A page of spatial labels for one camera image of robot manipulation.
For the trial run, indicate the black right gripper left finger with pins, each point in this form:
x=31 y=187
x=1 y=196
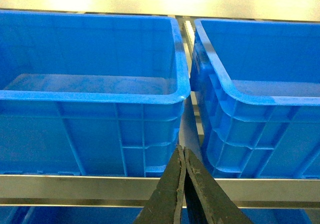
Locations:
x=166 y=202

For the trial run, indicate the steel shelf rack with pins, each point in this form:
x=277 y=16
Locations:
x=68 y=190

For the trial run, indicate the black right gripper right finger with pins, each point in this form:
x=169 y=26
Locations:
x=206 y=202

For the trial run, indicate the blue storage crate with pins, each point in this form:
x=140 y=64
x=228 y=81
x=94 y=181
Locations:
x=90 y=95
x=86 y=215
x=257 y=88

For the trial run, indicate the blue lower storage crate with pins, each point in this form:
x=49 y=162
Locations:
x=86 y=215

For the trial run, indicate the blue right storage crate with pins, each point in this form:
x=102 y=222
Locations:
x=257 y=88

